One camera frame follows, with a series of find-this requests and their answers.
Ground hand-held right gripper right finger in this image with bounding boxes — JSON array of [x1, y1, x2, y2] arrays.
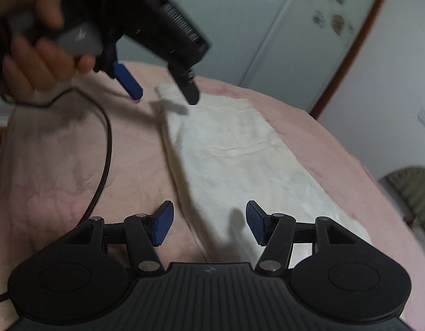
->
[[246, 200, 366, 277]]

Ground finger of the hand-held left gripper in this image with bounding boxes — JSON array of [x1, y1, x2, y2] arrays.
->
[[169, 65, 201, 106], [109, 60, 145, 100]]

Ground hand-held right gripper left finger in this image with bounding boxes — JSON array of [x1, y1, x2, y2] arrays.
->
[[62, 200, 175, 277]]

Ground cream white pants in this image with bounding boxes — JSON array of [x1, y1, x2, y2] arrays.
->
[[154, 83, 372, 274]]

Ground person's left hand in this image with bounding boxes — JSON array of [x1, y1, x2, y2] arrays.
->
[[0, 0, 96, 103]]

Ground pink bed blanket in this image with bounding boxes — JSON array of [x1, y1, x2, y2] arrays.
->
[[0, 60, 425, 331]]

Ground floral print wardrobe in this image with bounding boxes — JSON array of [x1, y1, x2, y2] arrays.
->
[[185, 0, 389, 111]]

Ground olive green padded headboard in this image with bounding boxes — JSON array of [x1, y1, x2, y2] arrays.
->
[[378, 166, 425, 216]]

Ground black cable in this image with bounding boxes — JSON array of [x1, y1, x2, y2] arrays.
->
[[0, 88, 114, 307]]

